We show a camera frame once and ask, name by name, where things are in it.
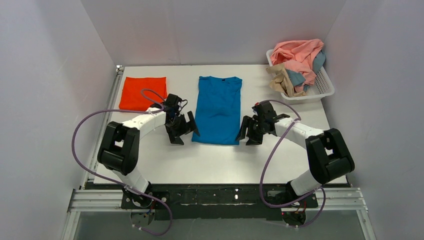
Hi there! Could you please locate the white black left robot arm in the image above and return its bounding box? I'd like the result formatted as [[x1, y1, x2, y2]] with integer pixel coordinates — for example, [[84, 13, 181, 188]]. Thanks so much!
[[97, 111, 200, 193]]

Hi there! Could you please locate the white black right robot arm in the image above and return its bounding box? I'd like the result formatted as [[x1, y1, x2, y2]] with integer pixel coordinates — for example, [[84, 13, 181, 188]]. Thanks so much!
[[235, 113, 355, 197]]

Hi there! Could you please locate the beige t shirt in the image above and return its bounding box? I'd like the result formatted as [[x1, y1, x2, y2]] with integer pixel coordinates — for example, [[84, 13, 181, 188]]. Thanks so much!
[[266, 63, 306, 98]]

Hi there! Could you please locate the folded orange t shirt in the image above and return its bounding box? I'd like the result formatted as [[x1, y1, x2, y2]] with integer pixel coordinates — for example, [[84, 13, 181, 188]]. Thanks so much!
[[118, 77, 168, 111]]

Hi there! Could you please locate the grey blue t shirt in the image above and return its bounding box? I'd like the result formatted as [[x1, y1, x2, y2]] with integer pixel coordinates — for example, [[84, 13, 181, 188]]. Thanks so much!
[[284, 51, 326, 93]]

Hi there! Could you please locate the white plastic laundry basket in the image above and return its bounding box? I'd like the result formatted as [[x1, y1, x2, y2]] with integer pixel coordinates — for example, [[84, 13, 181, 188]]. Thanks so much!
[[266, 49, 335, 105]]

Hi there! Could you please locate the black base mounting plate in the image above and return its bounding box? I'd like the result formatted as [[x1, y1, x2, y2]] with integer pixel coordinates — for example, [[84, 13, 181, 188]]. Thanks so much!
[[120, 183, 319, 221]]

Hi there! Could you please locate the pink t shirt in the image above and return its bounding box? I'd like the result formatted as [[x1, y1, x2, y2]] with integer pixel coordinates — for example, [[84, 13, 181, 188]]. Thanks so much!
[[270, 38, 325, 94]]

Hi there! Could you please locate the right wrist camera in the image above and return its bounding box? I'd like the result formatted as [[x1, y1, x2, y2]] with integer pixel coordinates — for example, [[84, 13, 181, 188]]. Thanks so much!
[[252, 101, 290, 123]]

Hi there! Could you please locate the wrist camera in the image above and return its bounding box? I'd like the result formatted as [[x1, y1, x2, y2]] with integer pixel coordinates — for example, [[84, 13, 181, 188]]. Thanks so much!
[[150, 93, 188, 116], [252, 101, 290, 123]]

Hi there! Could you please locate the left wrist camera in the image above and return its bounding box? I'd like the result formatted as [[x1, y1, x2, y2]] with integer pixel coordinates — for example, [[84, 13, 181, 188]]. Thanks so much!
[[150, 93, 188, 116]]

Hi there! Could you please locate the aluminium frame rail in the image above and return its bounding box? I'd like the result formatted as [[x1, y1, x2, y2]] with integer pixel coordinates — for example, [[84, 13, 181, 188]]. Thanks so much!
[[62, 187, 376, 240]]

